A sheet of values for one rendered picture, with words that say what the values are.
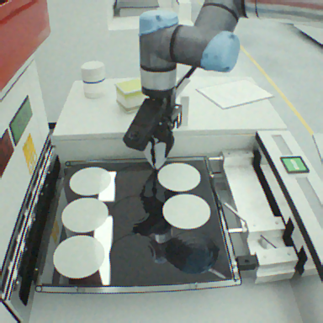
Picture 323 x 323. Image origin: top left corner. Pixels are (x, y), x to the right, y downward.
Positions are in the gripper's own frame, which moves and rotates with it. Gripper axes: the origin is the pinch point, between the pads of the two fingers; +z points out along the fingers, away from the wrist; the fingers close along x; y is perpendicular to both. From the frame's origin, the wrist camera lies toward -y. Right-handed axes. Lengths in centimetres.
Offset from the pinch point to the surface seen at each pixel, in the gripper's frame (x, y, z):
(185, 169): -6.4, 3.8, 1.6
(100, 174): 11.1, -7.0, 1.7
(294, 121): -30, 214, 91
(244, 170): -19.3, 12.6, 3.6
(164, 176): -3.0, -0.8, 1.5
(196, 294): -20.5, -22.0, 9.6
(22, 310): 3.7, -43.5, 2.9
